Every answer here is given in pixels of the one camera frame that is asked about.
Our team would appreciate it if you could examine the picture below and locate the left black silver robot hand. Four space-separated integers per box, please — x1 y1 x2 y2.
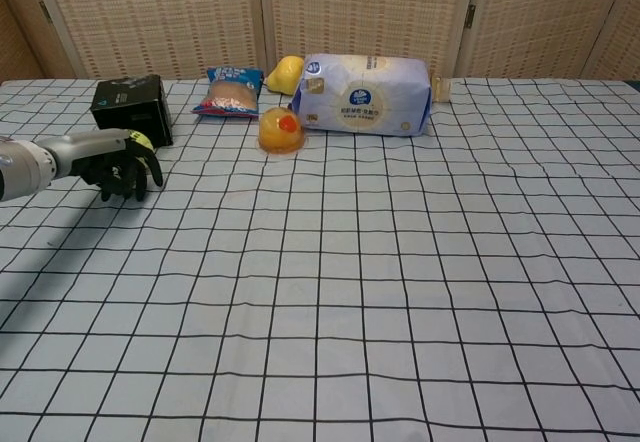
44 129 165 202

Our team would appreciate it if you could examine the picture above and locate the yellow tennis ball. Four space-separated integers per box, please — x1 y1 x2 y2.
127 130 155 163

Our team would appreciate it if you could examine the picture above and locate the small black box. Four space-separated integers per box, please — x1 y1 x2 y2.
90 74 175 147

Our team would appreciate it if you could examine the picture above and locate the beige woven folding screen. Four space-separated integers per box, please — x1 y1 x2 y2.
0 0 640 82

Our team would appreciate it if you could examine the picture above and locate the blue bread snack bag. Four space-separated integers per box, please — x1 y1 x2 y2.
191 66 265 120

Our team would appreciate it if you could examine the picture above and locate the orange fruit jelly cup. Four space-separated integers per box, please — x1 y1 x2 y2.
257 107 307 157

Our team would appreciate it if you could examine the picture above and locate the yellow pear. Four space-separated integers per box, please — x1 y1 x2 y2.
264 55 305 95

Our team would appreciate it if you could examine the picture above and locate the pale blue tissue pack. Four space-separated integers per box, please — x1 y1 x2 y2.
291 53 434 137

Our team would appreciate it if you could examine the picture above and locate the light blue checked tablecloth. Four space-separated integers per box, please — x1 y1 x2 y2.
0 77 640 442

